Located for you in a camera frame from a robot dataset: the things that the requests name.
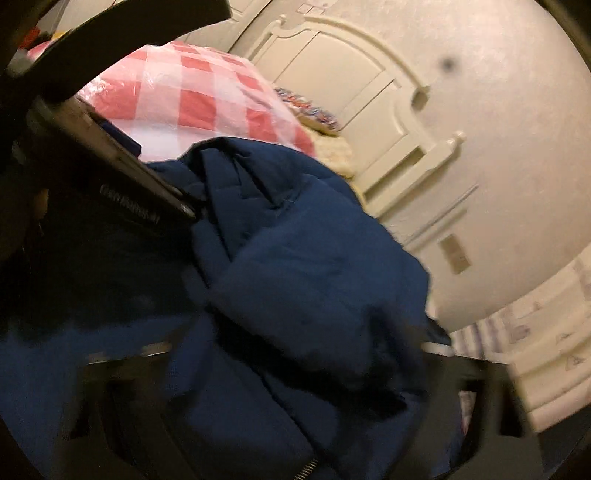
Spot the thin wall pipe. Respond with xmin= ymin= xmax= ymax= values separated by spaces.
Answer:
xmin=406 ymin=184 xmax=480 ymax=243

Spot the blue down jacket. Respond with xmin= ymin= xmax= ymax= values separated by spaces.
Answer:
xmin=0 ymin=136 xmax=455 ymax=480

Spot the colourful patterned pillow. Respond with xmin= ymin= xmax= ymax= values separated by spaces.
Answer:
xmin=273 ymin=87 xmax=343 ymax=136

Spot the red white checked blanket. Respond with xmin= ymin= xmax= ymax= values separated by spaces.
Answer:
xmin=76 ymin=41 xmax=319 ymax=163

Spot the cream wooden headboard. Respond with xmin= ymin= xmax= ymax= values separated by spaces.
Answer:
xmin=228 ymin=13 xmax=467 ymax=219

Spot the wall switch plate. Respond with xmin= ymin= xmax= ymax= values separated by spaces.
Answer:
xmin=438 ymin=234 xmax=472 ymax=276

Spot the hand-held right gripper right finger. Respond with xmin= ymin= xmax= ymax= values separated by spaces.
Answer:
xmin=421 ymin=342 xmax=546 ymax=480

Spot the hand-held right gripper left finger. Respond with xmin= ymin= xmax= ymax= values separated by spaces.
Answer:
xmin=60 ymin=342 xmax=197 ymax=480

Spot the printed striped curtain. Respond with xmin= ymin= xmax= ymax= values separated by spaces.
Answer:
xmin=450 ymin=256 xmax=591 ymax=432

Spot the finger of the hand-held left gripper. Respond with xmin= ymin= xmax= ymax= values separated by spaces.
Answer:
xmin=4 ymin=0 xmax=232 ymax=104
xmin=25 ymin=98 xmax=200 ymax=221

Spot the pale yellow fleece blanket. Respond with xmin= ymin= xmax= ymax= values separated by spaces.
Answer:
xmin=314 ymin=131 xmax=358 ymax=178

